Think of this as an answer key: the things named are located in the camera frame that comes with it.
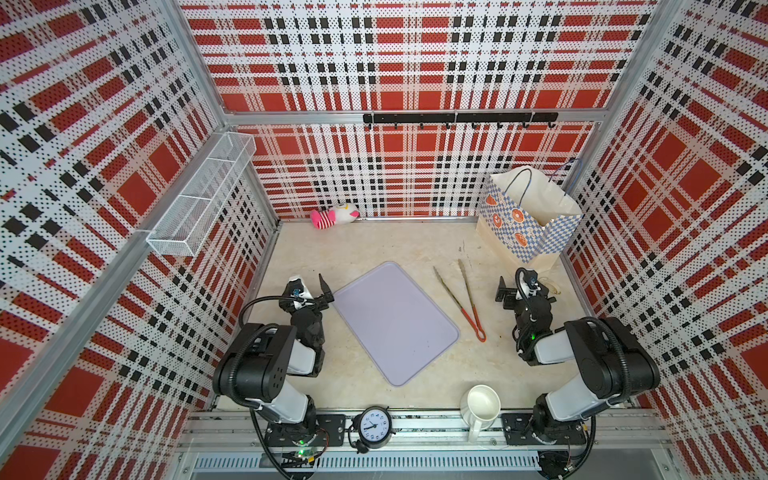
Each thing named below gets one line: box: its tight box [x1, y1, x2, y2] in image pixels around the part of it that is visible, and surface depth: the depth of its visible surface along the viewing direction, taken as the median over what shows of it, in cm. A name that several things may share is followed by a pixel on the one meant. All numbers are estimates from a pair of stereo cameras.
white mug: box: [460, 384, 502, 443], surface depth 77 cm
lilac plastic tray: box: [333, 261, 460, 386], surface depth 95 cm
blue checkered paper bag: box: [476, 166, 584, 275], surface depth 95 cm
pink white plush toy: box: [310, 203, 361, 230], surface depth 117 cm
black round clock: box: [348, 406, 396, 454], surface depth 73 cm
